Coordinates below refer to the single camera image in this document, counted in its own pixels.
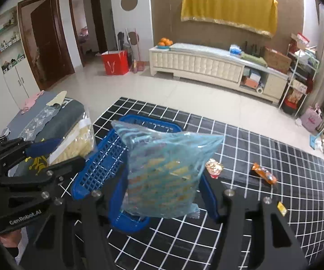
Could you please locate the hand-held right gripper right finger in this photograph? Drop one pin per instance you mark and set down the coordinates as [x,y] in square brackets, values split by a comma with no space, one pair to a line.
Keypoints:
[211,199]

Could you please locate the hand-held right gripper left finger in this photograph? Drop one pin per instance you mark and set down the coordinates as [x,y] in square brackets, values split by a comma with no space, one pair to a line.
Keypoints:
[94,211]

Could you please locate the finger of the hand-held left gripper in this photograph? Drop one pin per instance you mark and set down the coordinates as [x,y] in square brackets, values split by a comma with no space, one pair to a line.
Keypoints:
[43,146]
[66,167]

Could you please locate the small clear cracker packet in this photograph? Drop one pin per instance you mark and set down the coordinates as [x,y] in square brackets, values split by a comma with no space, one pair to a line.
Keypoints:
[77,140]

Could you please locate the red snack packet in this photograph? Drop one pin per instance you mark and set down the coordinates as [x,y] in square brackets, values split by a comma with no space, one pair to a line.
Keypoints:
[214,168]

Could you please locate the blue plastic basket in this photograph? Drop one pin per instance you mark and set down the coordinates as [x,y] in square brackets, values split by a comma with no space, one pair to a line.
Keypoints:
[100,160]

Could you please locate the light blue checked snack packet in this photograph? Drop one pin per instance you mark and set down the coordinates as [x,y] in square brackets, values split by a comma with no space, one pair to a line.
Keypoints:
[162,171]

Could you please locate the orange snack packet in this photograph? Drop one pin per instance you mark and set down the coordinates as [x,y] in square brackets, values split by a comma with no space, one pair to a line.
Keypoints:
[264,175]

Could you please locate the yellow purple snack packet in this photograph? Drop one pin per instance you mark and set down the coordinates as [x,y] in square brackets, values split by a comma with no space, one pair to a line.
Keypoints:
[281,208]

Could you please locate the dark cloth yellow print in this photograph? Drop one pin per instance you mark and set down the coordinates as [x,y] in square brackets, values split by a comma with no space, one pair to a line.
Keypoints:
[36,164]

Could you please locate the white lace cloth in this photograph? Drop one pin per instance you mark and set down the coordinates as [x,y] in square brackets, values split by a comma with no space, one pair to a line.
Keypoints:
[38,122]

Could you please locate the folded dark clothes pile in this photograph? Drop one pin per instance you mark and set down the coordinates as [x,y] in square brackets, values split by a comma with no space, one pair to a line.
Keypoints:
[66,115]

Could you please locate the pink cloth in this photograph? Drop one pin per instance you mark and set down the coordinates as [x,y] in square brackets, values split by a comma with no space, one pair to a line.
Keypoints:
[32,101]

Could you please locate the black white grid tablecloth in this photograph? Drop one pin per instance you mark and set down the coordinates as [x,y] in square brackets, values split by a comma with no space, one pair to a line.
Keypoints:
[263,152]

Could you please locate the brown wooden door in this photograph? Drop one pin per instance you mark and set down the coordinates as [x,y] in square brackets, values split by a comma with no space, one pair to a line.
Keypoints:
[46,42]

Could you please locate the red paper bag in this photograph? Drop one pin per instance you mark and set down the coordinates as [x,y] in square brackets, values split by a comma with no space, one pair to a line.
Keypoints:
[115,63]

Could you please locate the white tape roll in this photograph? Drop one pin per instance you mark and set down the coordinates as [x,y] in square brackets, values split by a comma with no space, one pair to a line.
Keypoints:
[259,90]

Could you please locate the red dustpan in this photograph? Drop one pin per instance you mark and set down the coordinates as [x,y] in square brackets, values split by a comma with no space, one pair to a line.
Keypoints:
[138,67]

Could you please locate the pink gift bag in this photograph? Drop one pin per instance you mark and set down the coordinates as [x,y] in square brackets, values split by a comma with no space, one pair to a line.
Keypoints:
[311,118]

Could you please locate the cream TV cabinet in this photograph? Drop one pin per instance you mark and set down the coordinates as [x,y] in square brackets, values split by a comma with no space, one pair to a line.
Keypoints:
[195,62]

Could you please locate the green folded cloth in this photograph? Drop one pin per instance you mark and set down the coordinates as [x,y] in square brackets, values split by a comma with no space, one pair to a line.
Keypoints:
[253,59]

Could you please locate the blue tissue pack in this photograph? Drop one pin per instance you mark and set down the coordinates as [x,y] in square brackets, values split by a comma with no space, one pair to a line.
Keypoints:
[235,50]

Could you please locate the white metal rack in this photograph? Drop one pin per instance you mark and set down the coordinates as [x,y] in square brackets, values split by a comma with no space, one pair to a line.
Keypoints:
[299,76]

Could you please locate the cardboard box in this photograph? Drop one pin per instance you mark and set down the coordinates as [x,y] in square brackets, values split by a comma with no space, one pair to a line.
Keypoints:
[277,60]

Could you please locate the pile of oranges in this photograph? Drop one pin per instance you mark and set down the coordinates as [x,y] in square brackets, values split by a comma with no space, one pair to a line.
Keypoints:
[165,42]

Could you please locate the white wall cabinet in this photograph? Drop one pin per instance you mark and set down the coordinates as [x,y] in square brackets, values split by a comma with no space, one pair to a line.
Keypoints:
[12,62]

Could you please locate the brown door frame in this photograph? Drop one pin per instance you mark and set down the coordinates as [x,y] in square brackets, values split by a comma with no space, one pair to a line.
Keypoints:
[100,19]

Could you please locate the round brown wall disc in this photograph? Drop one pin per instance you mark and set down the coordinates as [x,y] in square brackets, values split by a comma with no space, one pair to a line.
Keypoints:
[129,2]

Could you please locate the yellow wall cloth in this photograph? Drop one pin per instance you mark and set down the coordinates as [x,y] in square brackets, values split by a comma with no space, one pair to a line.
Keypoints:
[229,2]

